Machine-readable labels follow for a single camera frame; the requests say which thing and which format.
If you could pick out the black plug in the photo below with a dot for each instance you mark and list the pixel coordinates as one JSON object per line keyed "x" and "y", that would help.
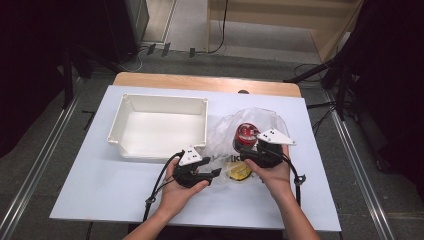
{"x": 165, "y": 49}
{"x": 192, "y": 52}
{"x": 151, "y": 49}

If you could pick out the metal floor rail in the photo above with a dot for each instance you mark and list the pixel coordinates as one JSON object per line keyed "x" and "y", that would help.
{"x": 363, "y": 180}
{"x": 36, "y": 166}

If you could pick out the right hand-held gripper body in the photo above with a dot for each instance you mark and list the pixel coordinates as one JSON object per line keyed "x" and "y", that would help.
{"x": 268, "y": 150}

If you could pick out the person's left hand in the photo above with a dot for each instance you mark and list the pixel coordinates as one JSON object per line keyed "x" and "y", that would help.
{"x": 180, "y": 193}

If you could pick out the red round can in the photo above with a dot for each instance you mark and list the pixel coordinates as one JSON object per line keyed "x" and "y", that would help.
{"x": 246, "y": 133}

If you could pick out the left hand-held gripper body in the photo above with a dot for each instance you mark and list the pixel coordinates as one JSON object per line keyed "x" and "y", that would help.
{"x": 188, "y": 173}

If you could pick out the white table cover sheet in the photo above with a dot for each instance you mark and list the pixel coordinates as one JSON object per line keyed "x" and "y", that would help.
{"x": 100, "y": 186}

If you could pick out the dark round knob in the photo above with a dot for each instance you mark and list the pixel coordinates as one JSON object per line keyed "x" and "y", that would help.
{"x": 243, "y": 91}

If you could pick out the white plastic bin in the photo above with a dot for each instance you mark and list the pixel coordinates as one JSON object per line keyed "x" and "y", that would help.
{"x": 160, "y": 131}

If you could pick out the black metal stand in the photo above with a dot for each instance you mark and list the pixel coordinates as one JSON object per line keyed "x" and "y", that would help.
{"x": 68, "y": 76}

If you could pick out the light wooden shelf unit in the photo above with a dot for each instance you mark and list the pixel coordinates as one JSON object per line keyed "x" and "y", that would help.
{"x": 283, "y": 20}

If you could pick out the person's right hand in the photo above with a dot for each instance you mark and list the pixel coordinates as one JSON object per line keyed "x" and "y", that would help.
{"x": 273, "y": 176}

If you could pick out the person's dark clothing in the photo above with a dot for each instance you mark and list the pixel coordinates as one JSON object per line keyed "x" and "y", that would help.
{"x": 216, "y": 234}

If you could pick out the dark cabinet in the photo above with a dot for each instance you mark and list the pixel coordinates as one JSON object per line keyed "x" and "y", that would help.
{"x": 123, "y": 26}

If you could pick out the black tripod stand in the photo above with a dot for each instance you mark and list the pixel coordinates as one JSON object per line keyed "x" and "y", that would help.
{"x": 341, "y": 86}

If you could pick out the clear plastic bag yellow face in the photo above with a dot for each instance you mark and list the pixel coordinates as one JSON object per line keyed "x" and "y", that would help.
{"x": 223, "y": 133}

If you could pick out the black curtain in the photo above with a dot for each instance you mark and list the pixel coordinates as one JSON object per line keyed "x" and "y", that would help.
{"x": 30, "y": 66}
{"x": 396, "y": 100}

